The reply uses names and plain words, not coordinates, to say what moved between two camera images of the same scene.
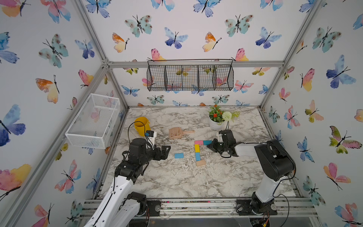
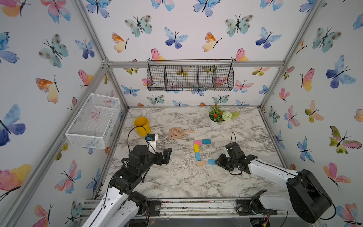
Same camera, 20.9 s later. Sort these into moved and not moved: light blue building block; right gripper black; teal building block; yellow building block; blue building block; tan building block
Moved: light blue building block; right gripper black
Not moved: tan building block; yellow building block; teal building block; blue building block
